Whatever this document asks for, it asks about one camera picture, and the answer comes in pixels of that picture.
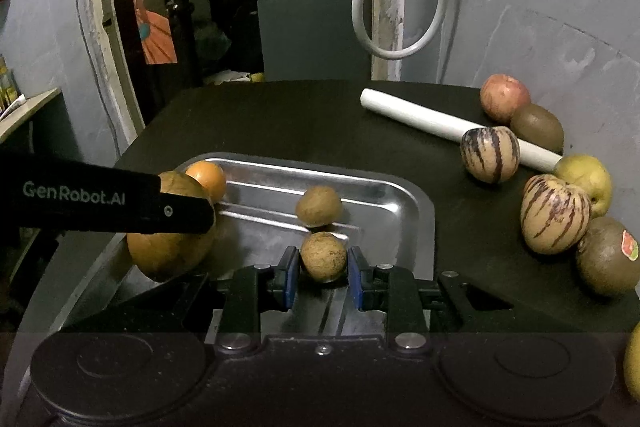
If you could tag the small orange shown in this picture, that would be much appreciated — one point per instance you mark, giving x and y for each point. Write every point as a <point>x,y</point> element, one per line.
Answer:
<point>211,179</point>

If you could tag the kiwi with red sticker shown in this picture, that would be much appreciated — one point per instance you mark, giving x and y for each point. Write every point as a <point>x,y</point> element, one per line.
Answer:
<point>600,264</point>

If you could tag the metal tray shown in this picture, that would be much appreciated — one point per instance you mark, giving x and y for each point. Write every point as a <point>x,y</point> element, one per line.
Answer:
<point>260,187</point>

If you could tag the round yellow fruit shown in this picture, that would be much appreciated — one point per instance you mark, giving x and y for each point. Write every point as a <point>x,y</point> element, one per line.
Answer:
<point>634,362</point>

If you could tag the yellow-green pear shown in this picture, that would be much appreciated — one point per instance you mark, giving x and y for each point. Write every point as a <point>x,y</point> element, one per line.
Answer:
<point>590,177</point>

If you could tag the large round brown fruit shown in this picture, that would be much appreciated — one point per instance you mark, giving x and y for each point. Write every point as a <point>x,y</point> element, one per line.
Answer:
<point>167,257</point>

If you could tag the striped pepino melon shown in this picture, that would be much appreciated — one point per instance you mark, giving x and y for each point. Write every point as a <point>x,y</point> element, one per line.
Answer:
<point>552,214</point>
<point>490,154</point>

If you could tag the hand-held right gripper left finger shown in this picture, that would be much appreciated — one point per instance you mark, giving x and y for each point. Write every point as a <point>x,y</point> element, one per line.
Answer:
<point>289,279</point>

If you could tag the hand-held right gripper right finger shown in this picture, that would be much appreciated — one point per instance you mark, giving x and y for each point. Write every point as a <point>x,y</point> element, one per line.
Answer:
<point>356,281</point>

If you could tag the small round brown fruit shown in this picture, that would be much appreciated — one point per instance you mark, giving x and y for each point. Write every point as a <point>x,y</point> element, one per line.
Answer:
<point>318,206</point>
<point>323,257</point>

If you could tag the plain brown kiwi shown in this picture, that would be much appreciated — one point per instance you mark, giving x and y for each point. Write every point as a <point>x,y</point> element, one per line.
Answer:
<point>539,129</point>

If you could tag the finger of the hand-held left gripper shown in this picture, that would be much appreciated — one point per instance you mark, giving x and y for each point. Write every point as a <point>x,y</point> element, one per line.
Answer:
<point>185,214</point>

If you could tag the white rolled tube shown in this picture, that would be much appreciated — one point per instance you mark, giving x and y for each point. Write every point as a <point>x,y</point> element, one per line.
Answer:
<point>410,112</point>

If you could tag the wooden side shelf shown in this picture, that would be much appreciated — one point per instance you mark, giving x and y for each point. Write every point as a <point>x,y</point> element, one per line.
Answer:
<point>30,109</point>

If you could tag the grey board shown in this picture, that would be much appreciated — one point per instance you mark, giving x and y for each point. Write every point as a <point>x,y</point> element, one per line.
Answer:
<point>310,27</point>

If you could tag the red apple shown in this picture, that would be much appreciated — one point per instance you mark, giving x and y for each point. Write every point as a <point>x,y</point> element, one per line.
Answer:
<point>502,97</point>

